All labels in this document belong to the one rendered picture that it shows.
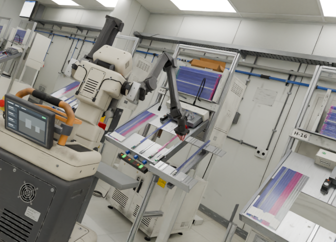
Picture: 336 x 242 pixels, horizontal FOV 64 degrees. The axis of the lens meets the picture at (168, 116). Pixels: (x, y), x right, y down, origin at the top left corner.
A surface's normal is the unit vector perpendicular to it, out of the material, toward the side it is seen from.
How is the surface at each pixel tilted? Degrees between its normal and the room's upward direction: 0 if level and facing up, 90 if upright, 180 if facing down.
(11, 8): 90
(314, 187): 44
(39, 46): 90
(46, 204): 90
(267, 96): 90
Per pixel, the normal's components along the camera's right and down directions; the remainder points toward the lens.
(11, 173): -0.21, -0.08
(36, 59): 0.72, 0.29
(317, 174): -0.15, -0.83
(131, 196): -0.59, -0.23
